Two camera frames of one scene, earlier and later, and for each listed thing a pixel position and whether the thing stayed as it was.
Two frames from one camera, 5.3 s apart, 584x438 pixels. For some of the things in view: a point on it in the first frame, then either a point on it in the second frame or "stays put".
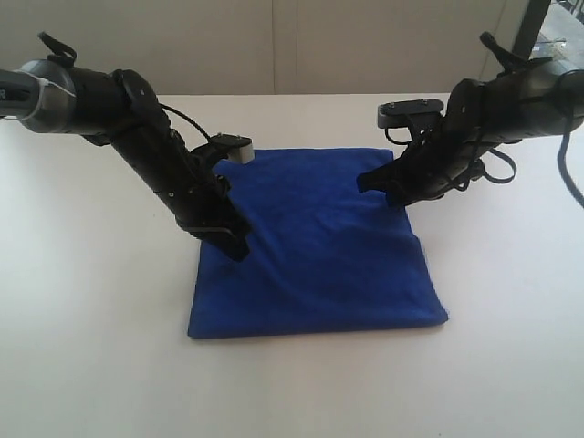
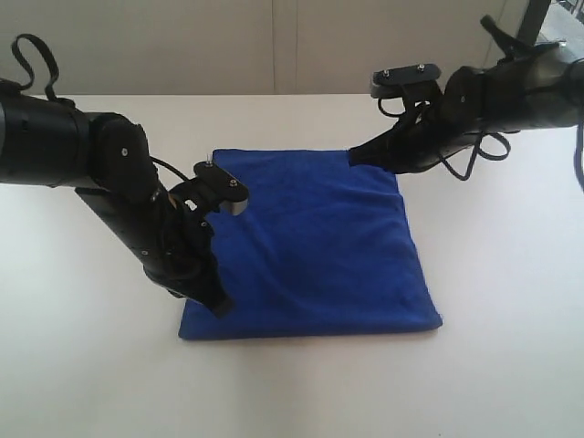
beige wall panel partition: x=272 y=46 stays put
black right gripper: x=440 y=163 -> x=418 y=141
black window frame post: x=530 y=26 stays put
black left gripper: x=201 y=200 -> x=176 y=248
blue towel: x=324 y=255 stays put
